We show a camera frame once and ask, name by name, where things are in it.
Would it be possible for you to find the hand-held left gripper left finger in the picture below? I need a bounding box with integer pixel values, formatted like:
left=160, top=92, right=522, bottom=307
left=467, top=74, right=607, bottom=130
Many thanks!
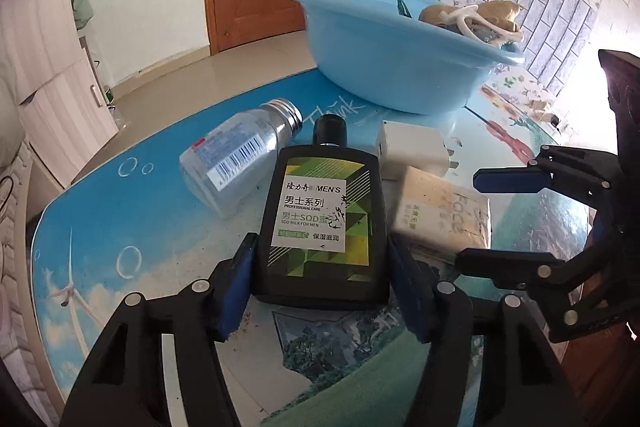
left=59, top=232, right=258, bottom=427

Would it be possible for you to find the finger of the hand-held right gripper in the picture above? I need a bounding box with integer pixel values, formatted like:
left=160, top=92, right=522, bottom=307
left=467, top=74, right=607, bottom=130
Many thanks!
left=456, top=247, right=601, bottom=343
left=472, top=146, right=616, bottom=208

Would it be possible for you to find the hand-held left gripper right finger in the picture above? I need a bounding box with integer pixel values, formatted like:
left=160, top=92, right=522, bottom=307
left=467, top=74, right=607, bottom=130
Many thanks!
left=389, top=234, right=586, bottom=427

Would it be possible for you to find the black lotion bottle green label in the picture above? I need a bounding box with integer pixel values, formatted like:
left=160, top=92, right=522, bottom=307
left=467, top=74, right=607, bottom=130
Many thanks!
left=252, top=114, right=392, bottom=308

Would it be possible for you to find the dark wrapper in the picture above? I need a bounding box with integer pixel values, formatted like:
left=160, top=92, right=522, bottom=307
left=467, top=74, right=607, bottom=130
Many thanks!
left=467, top=24, right=501, bottom=45

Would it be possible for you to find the beige plush toy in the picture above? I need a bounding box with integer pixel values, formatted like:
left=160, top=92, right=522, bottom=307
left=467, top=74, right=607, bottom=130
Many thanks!
left=419, top=0, right=526, bottom=40

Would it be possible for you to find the white plastic hook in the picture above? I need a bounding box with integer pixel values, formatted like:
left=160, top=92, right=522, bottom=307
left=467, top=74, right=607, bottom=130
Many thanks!
left=447, top=4, right=523, bottom=45

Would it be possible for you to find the light blue plastic basin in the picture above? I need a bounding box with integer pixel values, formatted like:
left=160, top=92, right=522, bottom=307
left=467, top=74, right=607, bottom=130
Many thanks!
left=281, top=0, right=527, bottom=116

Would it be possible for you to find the scenic print desktop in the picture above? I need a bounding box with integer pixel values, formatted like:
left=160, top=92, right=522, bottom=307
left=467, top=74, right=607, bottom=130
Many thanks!
left=30, top=67, right=608, bottom=427

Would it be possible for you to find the white charger plug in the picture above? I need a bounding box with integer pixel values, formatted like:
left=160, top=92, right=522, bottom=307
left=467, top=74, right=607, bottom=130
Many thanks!
left=376, top=119, right=460, bottom=182

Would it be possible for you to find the clear glass bottle silver cap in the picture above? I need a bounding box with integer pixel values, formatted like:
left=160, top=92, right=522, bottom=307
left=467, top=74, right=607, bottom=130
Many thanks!
left=179, top=98, right=304, bottom=220

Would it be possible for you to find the reddish brown blanket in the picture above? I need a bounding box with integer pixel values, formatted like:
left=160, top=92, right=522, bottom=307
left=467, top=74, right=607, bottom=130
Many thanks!
left=560, top=322, right=640, bottom=427

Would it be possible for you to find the white wardrobe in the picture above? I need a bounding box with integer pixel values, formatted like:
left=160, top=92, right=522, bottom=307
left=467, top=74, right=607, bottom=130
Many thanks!
left=0, top=0, right=118, bottom=190

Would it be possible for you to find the grey brick wall panel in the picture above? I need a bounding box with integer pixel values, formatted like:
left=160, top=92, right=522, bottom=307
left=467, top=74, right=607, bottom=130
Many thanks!
left=472, top=0, right=601, bottom=100

